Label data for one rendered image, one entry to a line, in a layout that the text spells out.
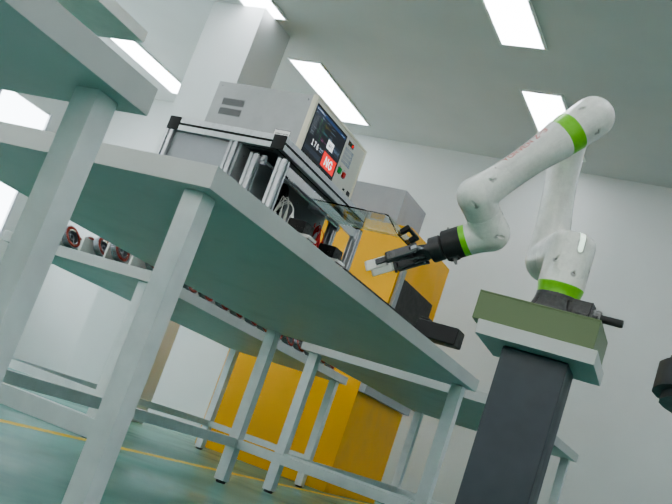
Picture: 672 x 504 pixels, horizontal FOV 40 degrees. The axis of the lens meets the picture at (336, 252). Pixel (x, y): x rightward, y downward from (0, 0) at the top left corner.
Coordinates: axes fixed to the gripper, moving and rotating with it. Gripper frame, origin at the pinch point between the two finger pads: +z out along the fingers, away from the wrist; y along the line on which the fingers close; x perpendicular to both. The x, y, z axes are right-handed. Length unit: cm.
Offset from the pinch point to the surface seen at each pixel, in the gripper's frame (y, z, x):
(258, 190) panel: -3.3, 33.6, 35.7
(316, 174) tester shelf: 2.3, 15.3, 37.7
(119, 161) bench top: -98, 24, -1
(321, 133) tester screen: 1, 11, 51
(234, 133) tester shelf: -22, 31, 47
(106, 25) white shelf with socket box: -68, 44, 63
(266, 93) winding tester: -8, 24, 66
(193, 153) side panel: -21, 46, 46
